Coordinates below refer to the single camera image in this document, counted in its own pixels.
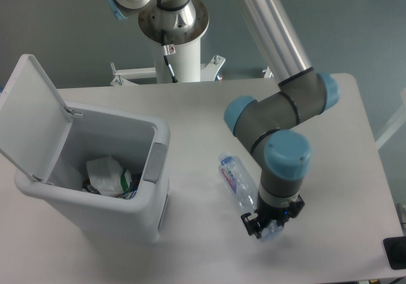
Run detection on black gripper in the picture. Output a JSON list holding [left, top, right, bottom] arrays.
[[240, 195, 305, 237]]

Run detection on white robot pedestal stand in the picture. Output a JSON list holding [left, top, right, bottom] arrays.
[[110, 0, 226, 87]]

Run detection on clear crushed plastic bottle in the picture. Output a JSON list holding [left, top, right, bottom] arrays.
[[218, 153, 283, 242]]

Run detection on black device at edge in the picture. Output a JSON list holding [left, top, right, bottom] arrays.
[[383, 236, 405, 270]]

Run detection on colourful snack wrappers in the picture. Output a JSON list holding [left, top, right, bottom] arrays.
[[82, 173, 141, 200]]

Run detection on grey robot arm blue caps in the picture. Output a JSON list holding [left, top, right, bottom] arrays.
[[107, 0, 340, 240]]

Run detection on white furniture frame right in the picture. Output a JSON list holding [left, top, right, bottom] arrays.
[[375, 88, 405, 150]]

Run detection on white paper carton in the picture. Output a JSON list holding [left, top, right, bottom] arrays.
[[86, 155, 131, 197]]

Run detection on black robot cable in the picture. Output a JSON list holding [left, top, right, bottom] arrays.
[[160, 29, 180, 84]]

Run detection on grey plastic trash can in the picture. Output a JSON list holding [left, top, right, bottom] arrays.
[[15, 103, 170, 243]]

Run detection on grey trash can lid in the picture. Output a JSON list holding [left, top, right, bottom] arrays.
[[1, 54, 82, 182]]

